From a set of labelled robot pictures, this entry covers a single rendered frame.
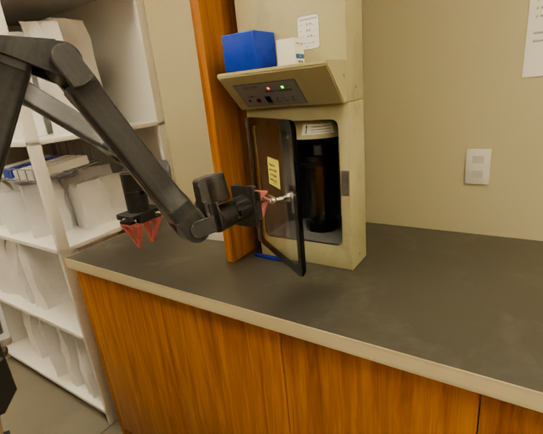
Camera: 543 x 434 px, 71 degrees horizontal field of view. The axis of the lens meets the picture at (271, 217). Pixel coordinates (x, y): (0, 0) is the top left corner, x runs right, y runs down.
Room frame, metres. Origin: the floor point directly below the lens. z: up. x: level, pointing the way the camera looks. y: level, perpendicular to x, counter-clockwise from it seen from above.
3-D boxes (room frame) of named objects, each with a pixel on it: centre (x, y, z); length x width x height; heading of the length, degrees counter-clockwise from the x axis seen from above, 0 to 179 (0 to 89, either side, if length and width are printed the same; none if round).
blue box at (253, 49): (1.09, 0.01, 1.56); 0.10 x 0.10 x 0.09; 55
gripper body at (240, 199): (0.87, 0.07, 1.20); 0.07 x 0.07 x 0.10; 55
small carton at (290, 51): (1.02, -0.09, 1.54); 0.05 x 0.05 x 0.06; 60
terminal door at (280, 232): (1.02, -0.01, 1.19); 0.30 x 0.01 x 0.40; 21
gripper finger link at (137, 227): (0.98, 0.35, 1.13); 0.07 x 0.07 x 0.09; 55
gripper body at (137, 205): (0.99, 0.35, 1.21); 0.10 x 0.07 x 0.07; 145
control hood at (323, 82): (1.04, -0.06, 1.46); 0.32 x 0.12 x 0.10; 55
